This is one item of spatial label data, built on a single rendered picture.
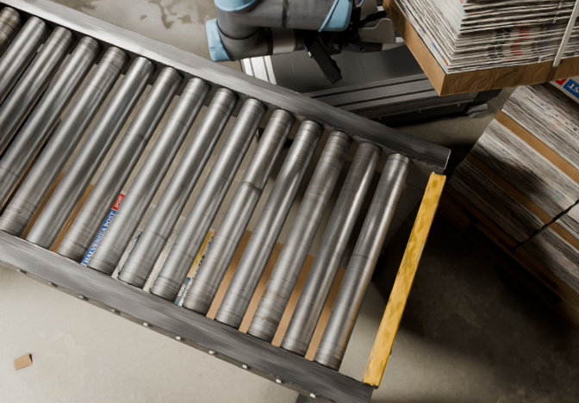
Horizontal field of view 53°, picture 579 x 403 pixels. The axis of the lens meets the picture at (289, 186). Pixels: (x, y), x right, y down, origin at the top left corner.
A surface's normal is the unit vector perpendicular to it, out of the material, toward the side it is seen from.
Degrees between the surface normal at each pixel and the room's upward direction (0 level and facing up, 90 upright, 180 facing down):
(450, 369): 0
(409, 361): 0
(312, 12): 57
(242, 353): 0
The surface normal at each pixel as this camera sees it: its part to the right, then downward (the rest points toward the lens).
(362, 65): 0.05, -0.38
